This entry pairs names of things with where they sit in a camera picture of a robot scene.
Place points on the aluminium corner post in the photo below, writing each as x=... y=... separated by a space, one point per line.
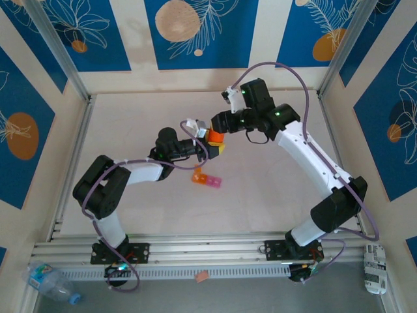
x=61 y=49
x=345 y=49

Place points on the clear plastic water bottle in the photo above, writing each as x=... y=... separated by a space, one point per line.
x=49 y=282

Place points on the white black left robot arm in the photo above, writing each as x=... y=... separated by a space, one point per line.
x=143 y=171

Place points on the blue floral wall poster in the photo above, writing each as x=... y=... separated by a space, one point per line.
x=107 y=55
x=361 y=49
x=19 y=98
x=374 y=146
x=228 y=49
x=45 y=62
x=293 y=39

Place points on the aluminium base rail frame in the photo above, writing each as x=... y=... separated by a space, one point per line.
x=208 y=247

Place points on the orange pink pill organizer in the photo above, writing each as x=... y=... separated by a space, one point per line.
x=211 y=181

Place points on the orange pill bottle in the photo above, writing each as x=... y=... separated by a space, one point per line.
x=215 y=136

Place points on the black control board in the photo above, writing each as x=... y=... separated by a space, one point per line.
x=299 y=274
x=115 y=271

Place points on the orange tape piece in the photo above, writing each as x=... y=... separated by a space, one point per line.
x=201 y=277

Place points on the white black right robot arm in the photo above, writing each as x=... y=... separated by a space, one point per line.
x=306 y=153

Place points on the newspaper wrapped package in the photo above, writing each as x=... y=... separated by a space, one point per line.
x=374 y=267

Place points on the aluminium table side rail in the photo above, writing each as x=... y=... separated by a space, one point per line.
x=328 y=120
x=81 y=137

